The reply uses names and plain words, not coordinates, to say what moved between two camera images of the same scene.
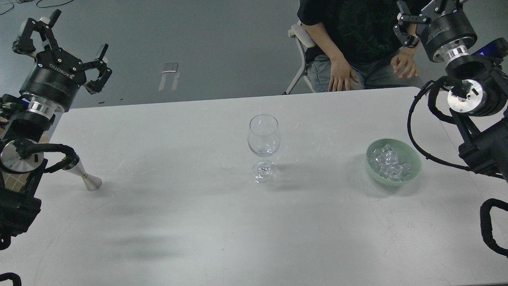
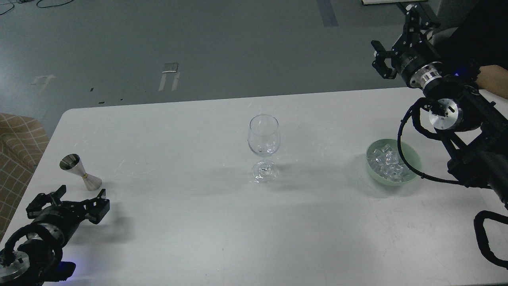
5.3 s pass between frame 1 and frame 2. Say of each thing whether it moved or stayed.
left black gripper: moved
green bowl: stayed
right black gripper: moved
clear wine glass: stayed
